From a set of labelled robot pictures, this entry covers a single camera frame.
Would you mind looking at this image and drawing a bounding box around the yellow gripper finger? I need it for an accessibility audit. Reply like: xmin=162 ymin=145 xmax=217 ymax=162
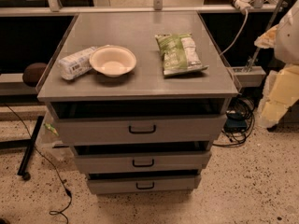
xmin=258 ymin=64 xmax=299 ymax=128
xmin=254 ymin=25 xmax=278 ymax=49

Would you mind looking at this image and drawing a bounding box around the grey top drawer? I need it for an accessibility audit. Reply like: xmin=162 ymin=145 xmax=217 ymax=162
xmin=47 ymin=99 xmax=227 ymax=146

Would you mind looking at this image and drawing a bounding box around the grey drawer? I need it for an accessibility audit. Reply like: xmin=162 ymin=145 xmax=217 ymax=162
xmin=47 ymin=99 xmax=227 ymax=146
xmin=87 ymin=170 xmax=201 ymax=194
xmin=71 ymin=141 xmax=211 ymax=174

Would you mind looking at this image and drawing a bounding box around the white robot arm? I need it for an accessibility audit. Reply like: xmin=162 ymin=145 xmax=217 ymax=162
xmin=254 ymin=0 xmax=299 ymax=128

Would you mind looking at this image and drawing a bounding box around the grey drawer cabinet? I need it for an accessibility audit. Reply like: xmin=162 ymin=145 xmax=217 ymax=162
xmin=36 ymin=10 xmax=240 ymax=196

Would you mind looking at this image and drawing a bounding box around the grey bottom drawer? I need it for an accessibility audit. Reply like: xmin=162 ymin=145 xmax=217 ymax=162
xmin=87 ymin=170 xmax=201 ymax=194

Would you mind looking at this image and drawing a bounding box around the grey middle drawer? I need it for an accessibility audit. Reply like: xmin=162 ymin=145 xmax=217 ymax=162
xmin=71 ymin=141 xmax=211 ymax=174

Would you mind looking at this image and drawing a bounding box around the metal diagonal pole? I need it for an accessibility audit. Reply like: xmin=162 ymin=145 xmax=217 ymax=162
xmin=243 ymin=0 xmax=284 ymax=72

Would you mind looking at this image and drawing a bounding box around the green chip bag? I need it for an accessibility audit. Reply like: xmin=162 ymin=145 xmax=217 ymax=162
xmin=155 ymin=33 xmax=208 ymax=77

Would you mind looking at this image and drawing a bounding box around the white paper bowl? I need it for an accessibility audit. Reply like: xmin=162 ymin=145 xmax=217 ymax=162
xmin=89 ymin=45 xmax=136 ymax=77

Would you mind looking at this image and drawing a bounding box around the white wrapped package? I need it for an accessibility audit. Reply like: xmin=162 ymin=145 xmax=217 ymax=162
xmin=58 ymin=47 xmax=96 ymax=80

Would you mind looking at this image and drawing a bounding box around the clear plastic bag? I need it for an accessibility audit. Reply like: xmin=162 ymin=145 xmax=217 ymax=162
xmin=36 ymin=111 xmax=73 ymax=161

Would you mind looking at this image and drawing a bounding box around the brown round ball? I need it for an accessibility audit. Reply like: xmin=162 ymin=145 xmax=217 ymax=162
xmin=22 ymin=63 xmax=47 ymax=87

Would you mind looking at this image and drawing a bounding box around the black stand leg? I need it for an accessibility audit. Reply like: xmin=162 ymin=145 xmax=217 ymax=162
xmin=0 ymin=116 xmax=44 ymax=181

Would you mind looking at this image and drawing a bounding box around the grey metal bracket box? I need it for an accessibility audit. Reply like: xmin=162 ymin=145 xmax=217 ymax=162
xmin=228 ymin=66 xmax=266 ymax=88

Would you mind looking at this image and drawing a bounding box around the white power cable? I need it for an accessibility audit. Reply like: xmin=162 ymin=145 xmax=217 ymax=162
xmin=219 ymin=8 xmax=249 ymax=57

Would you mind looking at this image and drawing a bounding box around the black cable bundle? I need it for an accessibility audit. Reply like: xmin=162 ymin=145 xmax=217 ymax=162
xmin=212 ymin=95 xmax=256 ymax=147

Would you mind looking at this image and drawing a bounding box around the black floor cable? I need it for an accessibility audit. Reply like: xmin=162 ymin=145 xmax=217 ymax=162
xmin=3 ymin=103 xmax=73 ymax=224

